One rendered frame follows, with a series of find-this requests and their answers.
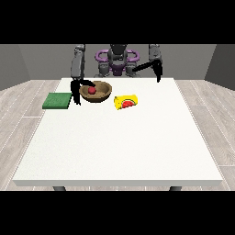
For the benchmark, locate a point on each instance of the green square pad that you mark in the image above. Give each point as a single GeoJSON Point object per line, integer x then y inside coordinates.
{"type": "Point", "coordinates": [57, 100]}

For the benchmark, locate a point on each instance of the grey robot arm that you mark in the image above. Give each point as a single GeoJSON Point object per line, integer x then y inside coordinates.
{"type": "Point", "coordinates": [78, 62]}
{"type": "Point", "coordinates": [154, 52]}

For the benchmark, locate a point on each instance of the grey robot trunk purple rings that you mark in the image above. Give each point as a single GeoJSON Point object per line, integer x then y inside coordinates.
{"type": "Point", "coordinates": [117, 62]}

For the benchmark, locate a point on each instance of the yellow cup with melon print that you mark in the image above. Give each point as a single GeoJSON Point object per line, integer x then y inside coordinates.
{"type": "Point", "coordinates": [126, 102]}

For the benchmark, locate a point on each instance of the small red ball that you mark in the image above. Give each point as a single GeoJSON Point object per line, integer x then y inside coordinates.
{"type": "Point", "coordinates": [92, 90]}

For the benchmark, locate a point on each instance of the dark table leg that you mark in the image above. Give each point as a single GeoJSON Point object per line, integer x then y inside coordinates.
{"type": "Point", "coordinates": [175, 188]}
{"type": "Point", "coordinates": [59, 188]}

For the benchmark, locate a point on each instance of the brown wooden bowl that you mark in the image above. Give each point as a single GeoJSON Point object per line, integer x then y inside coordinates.
{"type": "Point", "coordinates": [96, 91]}

